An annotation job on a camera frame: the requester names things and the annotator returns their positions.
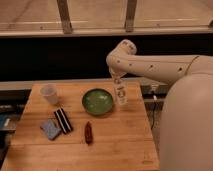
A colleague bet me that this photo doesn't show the white lotion bottle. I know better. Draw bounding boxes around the white lotion bottle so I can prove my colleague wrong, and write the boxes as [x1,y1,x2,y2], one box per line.
[113,78,127,105]

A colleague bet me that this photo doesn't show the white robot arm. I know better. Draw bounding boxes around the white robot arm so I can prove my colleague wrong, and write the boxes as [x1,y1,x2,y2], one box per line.
[106,39,213,171]

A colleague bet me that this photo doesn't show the green ceramic bowl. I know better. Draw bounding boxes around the green ceramic bowl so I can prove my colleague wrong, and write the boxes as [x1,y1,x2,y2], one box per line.
[82,88,113,116]

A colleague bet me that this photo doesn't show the dark red snack bar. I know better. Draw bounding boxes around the dark red snack bar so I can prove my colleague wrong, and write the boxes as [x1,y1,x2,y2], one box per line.
[85,122,93,145]

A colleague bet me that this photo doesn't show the clear plastic cup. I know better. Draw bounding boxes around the clear plastic cup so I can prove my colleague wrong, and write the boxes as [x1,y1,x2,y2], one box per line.
[40,84,59,105]

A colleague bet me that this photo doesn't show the black white striped box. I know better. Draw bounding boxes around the black white striped box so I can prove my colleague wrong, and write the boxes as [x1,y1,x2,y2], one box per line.
[54,108,73,134]

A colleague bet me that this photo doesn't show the blue sponge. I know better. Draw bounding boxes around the blue sponge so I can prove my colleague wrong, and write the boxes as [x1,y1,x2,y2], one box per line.
[40,119,61,140]

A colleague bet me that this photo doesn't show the right window frame post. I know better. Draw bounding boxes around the right window frame post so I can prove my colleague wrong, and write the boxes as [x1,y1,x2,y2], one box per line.
[124,0,137,32]

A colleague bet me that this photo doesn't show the window frame post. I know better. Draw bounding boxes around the window frame post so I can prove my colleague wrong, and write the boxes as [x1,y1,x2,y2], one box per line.
[124,0,137,32]
[57,0,72,34]

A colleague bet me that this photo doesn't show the left window frame post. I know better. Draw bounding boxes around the left window frame post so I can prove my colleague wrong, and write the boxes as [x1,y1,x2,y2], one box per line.
[57,0,72,34]

